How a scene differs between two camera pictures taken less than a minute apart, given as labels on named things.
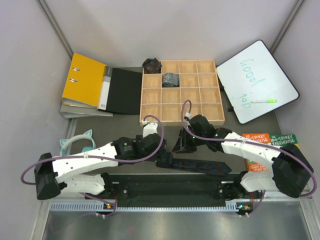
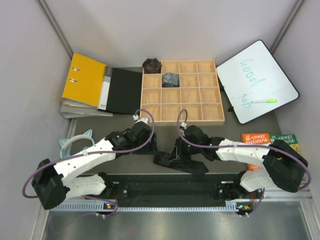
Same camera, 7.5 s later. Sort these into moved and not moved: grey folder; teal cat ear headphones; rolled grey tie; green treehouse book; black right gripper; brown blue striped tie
Moved: brown blue striped tie; black right gripper
Not moved: rolled grey tie; green treehouse book; grey folder; teal cat ear headphones
